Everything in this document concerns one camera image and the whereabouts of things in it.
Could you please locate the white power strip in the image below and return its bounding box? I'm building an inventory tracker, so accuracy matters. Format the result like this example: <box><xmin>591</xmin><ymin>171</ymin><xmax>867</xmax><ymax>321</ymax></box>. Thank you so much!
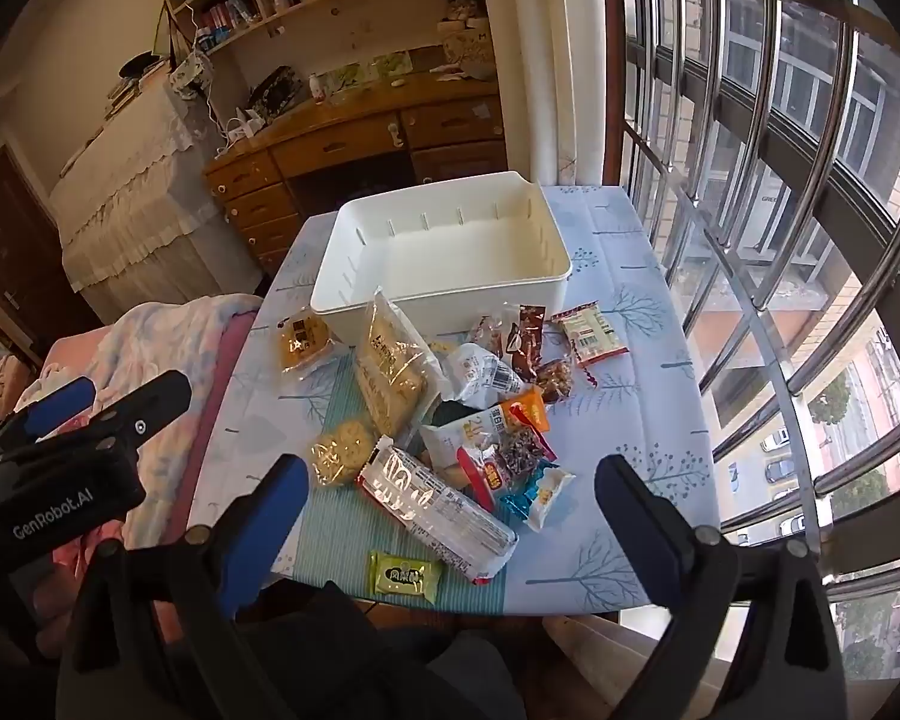
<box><xmin>221</xmin><ymin>109</ymin><xmax>267</xmax><ymax>143</ymax></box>

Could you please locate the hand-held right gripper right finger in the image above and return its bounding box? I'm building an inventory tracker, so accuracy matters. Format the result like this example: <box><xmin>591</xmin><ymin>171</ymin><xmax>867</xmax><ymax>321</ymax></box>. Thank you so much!
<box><xmin>594</xmin><ymin>454</ymin><xmax>848</xmax><ymax>720</ymax></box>

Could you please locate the dark red snack packet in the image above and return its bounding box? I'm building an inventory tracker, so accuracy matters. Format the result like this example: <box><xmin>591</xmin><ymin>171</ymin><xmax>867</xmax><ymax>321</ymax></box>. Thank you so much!
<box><xmin>456</xmin><ymin>427</ymin><xmax>560</xmax><ymax>515</ymax></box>

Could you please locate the wooden bookshelf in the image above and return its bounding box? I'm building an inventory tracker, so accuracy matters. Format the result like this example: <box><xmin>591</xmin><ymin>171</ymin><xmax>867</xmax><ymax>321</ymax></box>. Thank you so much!
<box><xmin>154</xmin><ymin>0</ymin><xmax>488</xmax><ymax>102</ymax></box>

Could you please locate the white printed snack bag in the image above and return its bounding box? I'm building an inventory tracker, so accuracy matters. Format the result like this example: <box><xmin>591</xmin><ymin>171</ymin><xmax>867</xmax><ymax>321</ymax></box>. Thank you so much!
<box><xmin>441</xmin><ymin>343</ymin><xmax>526</xmax><ymax>404</ymax></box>

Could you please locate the black patterned tin box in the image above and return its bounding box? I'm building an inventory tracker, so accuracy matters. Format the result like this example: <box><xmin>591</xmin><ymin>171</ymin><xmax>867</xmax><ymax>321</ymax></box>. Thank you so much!
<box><xmin>247</xmin><ymin>66</ymin><xmax>306</xmax><ymax>121</ymax></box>

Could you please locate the beige patterned bag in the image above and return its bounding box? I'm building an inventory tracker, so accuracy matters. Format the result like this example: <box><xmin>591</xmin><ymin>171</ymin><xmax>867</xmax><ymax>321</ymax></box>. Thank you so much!
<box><xmin>439</xmin><ymin>15</ymin><xmax>496</xmax><ymax>80</ymax></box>

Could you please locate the long red biscuit pack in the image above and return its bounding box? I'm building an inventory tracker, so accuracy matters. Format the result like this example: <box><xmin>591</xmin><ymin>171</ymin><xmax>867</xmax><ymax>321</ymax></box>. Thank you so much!
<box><xmin>355</xmin><ymin>435</ymin><xmax>520</xmax><ymax>586</ymax></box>

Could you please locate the white lace furniture cover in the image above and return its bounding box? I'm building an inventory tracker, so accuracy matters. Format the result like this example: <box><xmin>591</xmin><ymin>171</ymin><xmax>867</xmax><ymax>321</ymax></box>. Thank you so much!
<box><xmin>49</xmin><ymin>75</ymin><xmax>263</xmax><ymax>323</ymax></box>

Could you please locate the white plastic bin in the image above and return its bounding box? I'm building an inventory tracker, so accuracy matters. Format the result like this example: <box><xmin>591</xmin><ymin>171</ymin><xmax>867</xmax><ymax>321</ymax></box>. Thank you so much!
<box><xmin>310</xmin><ymin>171</ymin><xmax>573</xmax><ymax>346</ymax></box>

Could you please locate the small green snack packet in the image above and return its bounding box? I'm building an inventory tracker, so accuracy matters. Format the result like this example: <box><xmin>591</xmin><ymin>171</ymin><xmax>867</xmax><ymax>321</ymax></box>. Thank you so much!
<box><xmin>367</xmin><ymin>550</ymin><xmax>443</xmax><ymax>605</ymax></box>

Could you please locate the cream red-edged snack packet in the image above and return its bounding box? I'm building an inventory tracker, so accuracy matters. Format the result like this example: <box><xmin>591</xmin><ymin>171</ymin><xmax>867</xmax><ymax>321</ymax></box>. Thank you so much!
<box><xmin>551</xmin><ymin>301</ymin><xmax>631</xmax><ymax>370</ymax></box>

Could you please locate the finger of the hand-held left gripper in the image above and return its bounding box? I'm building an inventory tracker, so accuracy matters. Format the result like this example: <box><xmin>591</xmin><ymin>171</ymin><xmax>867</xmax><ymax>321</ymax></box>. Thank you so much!
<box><xmin>45</xmin><ymin>370</ymin><xmax>194</xmax><ymax>458</ymax></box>
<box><xmin>0</xmin><ymin>377</ymin><xmax>97</xmax><ymax>458</ymax></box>

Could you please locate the clear round cracker packet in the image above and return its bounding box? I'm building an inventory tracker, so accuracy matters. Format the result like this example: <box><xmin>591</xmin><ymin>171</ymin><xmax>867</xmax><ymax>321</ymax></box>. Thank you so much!
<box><xmin>306</xmin><ymin>418</ymin><xmax>380</xmax><ymax>492</ymax></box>

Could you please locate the white and orange snack packet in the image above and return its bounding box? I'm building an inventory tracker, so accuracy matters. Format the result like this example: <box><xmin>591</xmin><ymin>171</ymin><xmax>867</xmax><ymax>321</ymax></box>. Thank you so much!
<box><xmin>418</xmin><ymin>386</ymin><xmax>552</xmax><ymax>466</ymax></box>

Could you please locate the wooden desk with drawers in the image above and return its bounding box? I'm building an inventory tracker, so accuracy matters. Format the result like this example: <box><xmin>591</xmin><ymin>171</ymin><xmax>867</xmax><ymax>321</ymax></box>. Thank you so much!
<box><xmin>202</xmin><ymin>71</ymin><xmax>507</xmax><ymax>278</ymax></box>

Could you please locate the tree print tablecloth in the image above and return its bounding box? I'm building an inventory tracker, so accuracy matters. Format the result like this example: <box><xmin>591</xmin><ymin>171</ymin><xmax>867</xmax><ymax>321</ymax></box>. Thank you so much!
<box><xmin>187</xmin><ymin>184</ymin><xmax>721</xmax><ymax>616</ymax></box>

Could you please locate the person's dark clothing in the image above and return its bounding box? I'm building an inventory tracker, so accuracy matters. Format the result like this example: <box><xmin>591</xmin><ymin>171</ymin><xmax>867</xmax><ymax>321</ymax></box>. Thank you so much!
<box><xmin>255</xmin><ymin>581</ymin><xmax>541</xmax><ymax>720</ymax></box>

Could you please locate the white curtain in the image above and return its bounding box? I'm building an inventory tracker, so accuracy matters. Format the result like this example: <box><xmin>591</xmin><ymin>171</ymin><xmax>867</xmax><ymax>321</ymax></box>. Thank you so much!
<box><xmin>480</xmin><ymin>0</ymin><xmax>608</xmax><ymax>188</ymax></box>

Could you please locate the blue chip snack packet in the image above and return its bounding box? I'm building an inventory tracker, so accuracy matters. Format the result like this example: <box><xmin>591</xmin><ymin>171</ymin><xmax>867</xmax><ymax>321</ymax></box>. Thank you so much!
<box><xmin>499</xmin><ymin>459</ymin><xmax>576</xmax><ymax>533</ymax></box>

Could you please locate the dark brown door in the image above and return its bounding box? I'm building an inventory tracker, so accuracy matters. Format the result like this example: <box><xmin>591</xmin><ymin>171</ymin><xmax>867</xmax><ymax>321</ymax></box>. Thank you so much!
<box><xmin>0</xmin><ymin>146</ymin><xmax>95</xmax><ymax>361</ymax></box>

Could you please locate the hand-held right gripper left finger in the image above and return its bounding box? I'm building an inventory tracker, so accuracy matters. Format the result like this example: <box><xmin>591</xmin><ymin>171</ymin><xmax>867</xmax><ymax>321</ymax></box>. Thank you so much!
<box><xmin>56</xmin><ymin>454</ymin><xmax>323</xmax><ymax>720</ymax></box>

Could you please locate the brown chocolate snack packet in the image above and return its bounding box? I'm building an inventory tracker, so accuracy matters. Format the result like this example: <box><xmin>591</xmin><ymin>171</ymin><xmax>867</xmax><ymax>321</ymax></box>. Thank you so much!
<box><xmin>504</xmin><ymin>304</ymin><xmax>548</xmax><ymax>383</ymax></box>

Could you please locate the large clear biscuit bag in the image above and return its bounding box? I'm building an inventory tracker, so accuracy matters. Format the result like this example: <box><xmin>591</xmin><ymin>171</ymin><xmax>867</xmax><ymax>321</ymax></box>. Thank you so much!
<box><xmin>352</xmin><ymin>286</ymin><xmax>451</xmax><ymax>440</ymax></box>

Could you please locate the teal striped placemat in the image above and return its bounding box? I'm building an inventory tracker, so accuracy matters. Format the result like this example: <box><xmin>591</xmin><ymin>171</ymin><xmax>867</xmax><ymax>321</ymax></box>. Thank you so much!
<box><xmin>274</xmin><ymin>349</ymin><xmax>563</xmax><ymax>616</ymax></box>

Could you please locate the pastel printed blanket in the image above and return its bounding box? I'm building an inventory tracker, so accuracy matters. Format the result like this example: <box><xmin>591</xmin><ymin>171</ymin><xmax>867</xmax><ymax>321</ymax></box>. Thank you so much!
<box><xmin>0</xmin><ymin>292</ymin><xmax>263</xmax><ymax>616</ymax></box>

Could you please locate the clear yellow cake packet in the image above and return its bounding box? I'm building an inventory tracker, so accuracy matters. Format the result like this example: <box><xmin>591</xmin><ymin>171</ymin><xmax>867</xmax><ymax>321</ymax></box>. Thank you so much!
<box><xmin>277</xmin><ymin>313</ymin><xmax>338</xmax><ymax>383</ymax></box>

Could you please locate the white floral pouch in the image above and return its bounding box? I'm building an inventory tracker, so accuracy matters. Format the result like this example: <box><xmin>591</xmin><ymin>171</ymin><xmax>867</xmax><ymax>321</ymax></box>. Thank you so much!
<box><xmin>169</xmin><ymin>52</ymin><xmax>215</xmax><ymax>98</ymax></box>

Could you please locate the window with metal grille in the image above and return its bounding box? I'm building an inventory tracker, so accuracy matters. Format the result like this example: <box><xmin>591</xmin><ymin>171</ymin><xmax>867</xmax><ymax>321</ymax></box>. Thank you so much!
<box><xmin>604</xmin><ymin>0</ymin><xmax>900</xmax><ymax>691</ymax></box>

